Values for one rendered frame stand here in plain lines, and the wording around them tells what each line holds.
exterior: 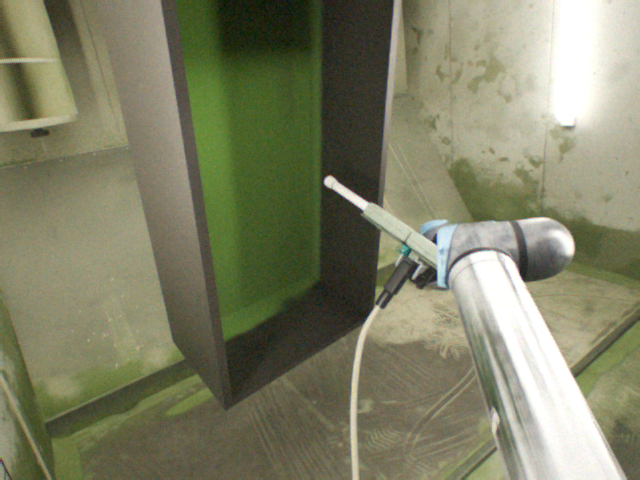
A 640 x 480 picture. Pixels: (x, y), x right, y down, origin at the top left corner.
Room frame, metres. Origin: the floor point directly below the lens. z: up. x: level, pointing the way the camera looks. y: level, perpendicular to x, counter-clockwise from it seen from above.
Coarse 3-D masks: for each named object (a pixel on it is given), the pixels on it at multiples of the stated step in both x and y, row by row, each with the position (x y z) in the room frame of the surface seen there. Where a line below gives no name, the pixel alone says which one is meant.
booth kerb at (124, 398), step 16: (384, 272) 2.27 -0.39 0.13; (160, 368) 1.57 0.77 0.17; (176, 368) 1.60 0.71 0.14; (192, 368) 1.64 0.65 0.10; (128, 384) 1.50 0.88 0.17; (144, 384) 1.53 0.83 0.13; (160, 384) 1.56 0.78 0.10; (96, 400) 1.43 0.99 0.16; (112, 400) 1.46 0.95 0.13; (128, 400) 1.49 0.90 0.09; (64, 416) 1.37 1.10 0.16; (80, 416) 1.39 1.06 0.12; (96, 416) 1.42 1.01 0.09; (64, 432) 1.36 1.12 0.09
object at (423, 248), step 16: (352, 192) 1.16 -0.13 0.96; (368, 208) 1.08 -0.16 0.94; (384, 224) 1.03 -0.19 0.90; (400, 224) 1.00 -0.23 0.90; (400, 240) 0.98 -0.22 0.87; (416, 240) 0.95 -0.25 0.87; (416, 256) 0.93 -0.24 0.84; (432, 256) 0.91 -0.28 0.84; (400, 272) 0.94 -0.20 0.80; (400, 288) 0.94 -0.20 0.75; (384, 304) 0.93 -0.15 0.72
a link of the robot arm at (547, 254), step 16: (528, 224) 0.68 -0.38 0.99; (544, 224) 0.68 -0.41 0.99; (560, 224) 0.71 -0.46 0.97; (528, 240) 0.65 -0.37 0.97; (544, 240) 0.65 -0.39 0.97; (560, 240) 0.66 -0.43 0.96; (528, 256) 0.64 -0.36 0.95; (544, 256) 0.64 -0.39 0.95; (560, 256) 0.65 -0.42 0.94; (528, 272) 0.64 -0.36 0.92; (544, 272) 0.64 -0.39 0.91
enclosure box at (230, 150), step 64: (128, 0) 0.88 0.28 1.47; (192, 0) 1.17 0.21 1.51; (256, 0) 1.28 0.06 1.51; (320, 0) 1.35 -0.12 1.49; (384, 0) 1.16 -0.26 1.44; (128, 64) 0.96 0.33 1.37; (192, 64) 1.18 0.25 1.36; (256, 64) 1.30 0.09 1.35; (320, 64) 1.38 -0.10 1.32; (384, 64) 1.17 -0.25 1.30; (128, 128) 1.06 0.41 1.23; (192, 128) 0.81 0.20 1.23; (256, 128) 1.32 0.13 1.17; (320, 128) 1.41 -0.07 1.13; (384, 128) 1.16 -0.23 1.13; (192, 192) 0.82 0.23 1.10; (256, 192) 1.35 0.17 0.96; (320, 192) 1.45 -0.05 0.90; (384, 192) 1.21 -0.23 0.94; (192, 256) 0.89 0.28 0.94; (256, 256) 1.37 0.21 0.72; (320, 256) 1.49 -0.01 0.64; (192, 320) 0.99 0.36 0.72; (256, 320) 1.29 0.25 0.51; (320, 320) 1.28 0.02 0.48; (256, 384) 1.01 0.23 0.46
